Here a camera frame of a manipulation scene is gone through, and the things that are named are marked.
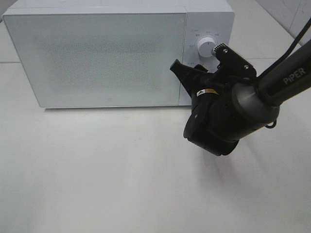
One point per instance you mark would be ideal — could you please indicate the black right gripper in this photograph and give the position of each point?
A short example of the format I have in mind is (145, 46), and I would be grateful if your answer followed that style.
(204, 91)

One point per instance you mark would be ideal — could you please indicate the white microwave door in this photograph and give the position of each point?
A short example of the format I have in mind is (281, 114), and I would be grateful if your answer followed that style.
(100, 60)

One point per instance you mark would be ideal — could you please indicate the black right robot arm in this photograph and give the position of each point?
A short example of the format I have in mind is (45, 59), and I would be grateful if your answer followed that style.
(234, 101)

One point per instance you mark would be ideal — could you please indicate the upper white power knob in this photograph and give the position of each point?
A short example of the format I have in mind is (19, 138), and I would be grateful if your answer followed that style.
(205, 46)

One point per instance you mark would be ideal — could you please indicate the white microwave oven body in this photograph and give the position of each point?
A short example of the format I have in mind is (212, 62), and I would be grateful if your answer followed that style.
(204, 18)

